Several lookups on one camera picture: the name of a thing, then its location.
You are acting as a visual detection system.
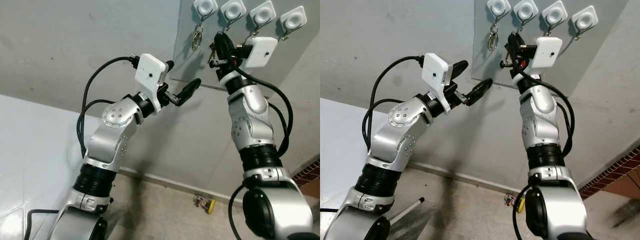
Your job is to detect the black right shoulder cable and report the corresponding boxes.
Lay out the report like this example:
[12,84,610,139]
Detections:
[512,184,532,240]
[228,184,249,240]

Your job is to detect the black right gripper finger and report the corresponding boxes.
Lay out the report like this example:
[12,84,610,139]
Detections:
[506,32,526,54]
[215,31,236,54]

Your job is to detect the grey wall panel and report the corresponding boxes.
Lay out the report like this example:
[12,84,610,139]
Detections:
[172,0,321,93]

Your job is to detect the red brick ledge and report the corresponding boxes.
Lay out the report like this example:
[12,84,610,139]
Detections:
[292,159,321,198]
[577,145,640,201]

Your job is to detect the white square adhesive hook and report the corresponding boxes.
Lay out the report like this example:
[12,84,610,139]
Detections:
[541,1,569,37]
[247,1,277,37]
[193,0,219,28]
[571,6,599,42]
[279,6,307,42]
[220,0,248,32]
[486,0,512,28]
[513,0,539,32]

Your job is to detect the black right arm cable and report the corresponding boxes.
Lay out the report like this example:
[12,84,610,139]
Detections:
[234,67,294,158]
[520,70,576,158]

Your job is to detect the white folding table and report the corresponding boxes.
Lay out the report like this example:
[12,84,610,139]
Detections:
[0,94,121,240]
[320,97,426,240]

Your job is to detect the small yellow floor object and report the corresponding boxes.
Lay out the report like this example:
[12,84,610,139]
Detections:
[193,195,217,215]
[504,192,527,213]

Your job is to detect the oval metal key ring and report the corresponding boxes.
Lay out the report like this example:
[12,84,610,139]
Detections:
[488,24,501,52]
[191,24,204,52]

